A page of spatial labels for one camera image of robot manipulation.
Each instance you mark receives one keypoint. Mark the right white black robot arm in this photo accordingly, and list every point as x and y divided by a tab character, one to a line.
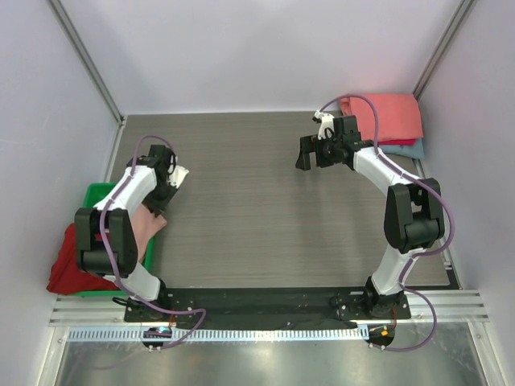
413	218

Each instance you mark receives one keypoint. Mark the slotted white cable duct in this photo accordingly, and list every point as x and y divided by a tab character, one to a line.
147	334

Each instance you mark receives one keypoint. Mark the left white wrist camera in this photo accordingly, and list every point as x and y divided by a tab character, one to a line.
176	175

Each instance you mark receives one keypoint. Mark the left aluminium corner post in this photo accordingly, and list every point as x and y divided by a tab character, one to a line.
85	58

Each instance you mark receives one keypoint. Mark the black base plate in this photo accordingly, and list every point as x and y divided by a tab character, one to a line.
294	309

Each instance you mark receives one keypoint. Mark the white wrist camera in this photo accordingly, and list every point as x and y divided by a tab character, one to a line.
176	175
326	125

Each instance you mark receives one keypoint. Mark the red t shirt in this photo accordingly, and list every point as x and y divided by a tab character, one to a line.
65	276

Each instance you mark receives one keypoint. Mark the folded coral t shirt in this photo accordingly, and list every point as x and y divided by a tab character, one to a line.
399	116

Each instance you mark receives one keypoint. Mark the aluminium corner post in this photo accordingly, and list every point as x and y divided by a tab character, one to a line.
85	58
450	33

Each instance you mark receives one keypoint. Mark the aluminium frame rail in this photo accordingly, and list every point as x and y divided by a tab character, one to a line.
450	306

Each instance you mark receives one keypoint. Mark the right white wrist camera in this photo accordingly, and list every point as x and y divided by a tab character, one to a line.
326	125

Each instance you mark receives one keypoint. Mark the folded magenta t shirt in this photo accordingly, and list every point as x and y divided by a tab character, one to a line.
398	142

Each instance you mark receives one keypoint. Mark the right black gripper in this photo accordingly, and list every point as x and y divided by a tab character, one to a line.
315	151

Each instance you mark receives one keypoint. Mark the right aluminium corner post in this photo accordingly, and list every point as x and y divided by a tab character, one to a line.
450	33

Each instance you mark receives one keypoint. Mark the pink printed t shirt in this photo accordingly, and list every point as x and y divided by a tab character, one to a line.
145	225

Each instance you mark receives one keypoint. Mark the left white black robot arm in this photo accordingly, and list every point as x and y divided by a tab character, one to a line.
106	245

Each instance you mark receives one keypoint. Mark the folded blue t shirt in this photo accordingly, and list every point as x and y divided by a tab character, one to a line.
415	151

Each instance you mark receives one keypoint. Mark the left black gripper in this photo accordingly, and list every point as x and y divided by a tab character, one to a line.
157	207

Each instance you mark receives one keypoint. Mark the green plastic bin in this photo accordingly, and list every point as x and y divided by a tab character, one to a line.
95	193

